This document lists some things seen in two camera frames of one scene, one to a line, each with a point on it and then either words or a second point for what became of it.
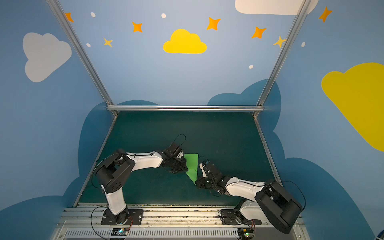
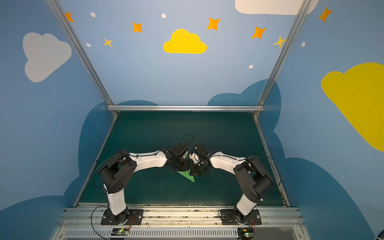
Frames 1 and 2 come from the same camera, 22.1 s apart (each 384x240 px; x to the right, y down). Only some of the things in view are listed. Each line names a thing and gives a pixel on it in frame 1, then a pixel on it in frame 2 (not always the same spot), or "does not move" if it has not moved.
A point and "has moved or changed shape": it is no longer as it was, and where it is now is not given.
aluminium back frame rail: x=186 y=108 does not move
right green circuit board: x=245 y=233 does not move
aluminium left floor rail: x=113 y=122 does not move
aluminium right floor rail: x=268 y=151 does not move
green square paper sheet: x=192 y=163 has moved or changed shape
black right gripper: x=205 y=178 to x=198 y=167
